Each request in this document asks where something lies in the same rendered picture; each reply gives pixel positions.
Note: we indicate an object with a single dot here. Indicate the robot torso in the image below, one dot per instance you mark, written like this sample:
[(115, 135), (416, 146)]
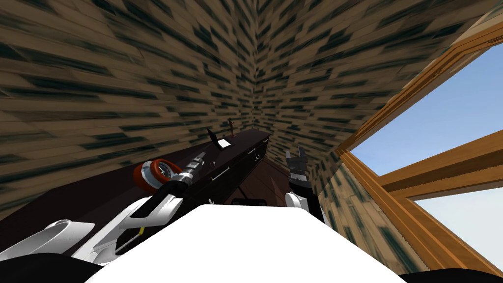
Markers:
[(243, 243)]

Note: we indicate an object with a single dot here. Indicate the dark brown dresser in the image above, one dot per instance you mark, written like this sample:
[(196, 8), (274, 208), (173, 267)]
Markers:
[(98, 188)]

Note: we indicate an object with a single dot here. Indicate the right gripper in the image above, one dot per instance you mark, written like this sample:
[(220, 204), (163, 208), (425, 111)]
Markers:
[(298, 171)]

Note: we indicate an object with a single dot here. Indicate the black laptop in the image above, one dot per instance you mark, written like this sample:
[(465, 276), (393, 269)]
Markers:
[(213, 136)]

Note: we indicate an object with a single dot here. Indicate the wooden framed window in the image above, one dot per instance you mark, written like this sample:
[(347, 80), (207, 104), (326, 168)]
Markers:
[(432, 165)]

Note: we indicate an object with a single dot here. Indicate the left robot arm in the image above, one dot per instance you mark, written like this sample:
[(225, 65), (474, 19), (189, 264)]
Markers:
[(153, 208)]

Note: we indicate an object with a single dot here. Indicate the small brown statuette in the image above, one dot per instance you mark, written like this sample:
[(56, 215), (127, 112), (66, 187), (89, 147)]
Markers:
[(231, 127)]

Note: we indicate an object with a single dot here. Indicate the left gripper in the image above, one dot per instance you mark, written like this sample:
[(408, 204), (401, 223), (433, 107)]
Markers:
[(192, 168)]

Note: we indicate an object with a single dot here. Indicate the red alarm clock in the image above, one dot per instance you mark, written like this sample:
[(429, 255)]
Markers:
[(142, 177)]

